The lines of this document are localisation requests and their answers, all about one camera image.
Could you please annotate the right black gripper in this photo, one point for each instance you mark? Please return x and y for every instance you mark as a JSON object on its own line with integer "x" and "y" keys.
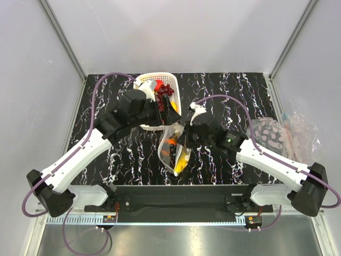
{"x": 185, "y": 138}

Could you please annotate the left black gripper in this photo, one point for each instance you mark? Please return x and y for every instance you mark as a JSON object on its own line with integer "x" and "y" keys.
{"x": 169, "y": 115}

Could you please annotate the dark blue grape bunch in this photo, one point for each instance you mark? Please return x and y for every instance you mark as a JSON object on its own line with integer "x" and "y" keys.
{"x": 170, "y": 160}

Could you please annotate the clear dotted zip bag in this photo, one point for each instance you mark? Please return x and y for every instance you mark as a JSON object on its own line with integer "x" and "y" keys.
{"x": 173, "y": 131}

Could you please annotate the yellow banana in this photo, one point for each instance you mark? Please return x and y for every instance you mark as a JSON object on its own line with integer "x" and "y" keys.
{"x": 181, "y": 163}

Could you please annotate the orange fruit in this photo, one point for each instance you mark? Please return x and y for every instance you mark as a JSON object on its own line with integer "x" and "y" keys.
{"x": 169, "y": 147}

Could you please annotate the purple red grape bunch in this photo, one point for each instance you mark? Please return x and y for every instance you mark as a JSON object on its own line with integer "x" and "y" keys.
{"x": 165, "y": 90}

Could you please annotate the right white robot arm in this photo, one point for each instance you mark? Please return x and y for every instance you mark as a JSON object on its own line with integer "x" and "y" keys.
{"x": 302, "y": 186}

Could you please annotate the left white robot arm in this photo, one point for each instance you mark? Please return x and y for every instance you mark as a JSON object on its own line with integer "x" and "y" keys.
{"x": 52, "y": 186}

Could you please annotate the pile of spare zip bags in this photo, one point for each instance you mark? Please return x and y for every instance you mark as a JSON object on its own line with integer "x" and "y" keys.
{"x": 298, "y": 138}

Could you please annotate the orange yellow mango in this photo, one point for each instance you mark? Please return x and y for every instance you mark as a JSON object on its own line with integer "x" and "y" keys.
{"x": 174, "y": 105}

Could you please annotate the red strawberry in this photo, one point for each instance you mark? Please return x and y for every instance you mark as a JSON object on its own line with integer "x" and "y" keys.
{"x": 158, "y": 85}

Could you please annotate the white plastic basket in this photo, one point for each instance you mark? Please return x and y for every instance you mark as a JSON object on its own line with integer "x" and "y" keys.
{"x": 167, "y": 79}

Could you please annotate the right connector block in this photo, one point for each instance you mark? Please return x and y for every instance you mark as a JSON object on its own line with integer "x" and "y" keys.
{"x": 257, "y": 220}

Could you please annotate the connector block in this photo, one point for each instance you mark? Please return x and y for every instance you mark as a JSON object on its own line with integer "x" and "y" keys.
{"x": 109, "y": 219}
{"x": 257, "y": 220}

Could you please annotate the left connector block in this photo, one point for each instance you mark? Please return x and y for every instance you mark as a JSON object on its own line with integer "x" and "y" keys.
{"x": 109, "y": 219}

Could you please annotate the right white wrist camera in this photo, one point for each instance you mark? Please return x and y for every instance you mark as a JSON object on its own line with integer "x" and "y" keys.
{"x": 196, "y": 111}

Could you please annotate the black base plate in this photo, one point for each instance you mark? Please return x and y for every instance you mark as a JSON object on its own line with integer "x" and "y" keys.
{"x": 226, "y": 190}

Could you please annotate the aluminium frame rail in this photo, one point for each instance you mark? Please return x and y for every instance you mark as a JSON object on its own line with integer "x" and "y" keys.
{"x": 156, "y": 203}

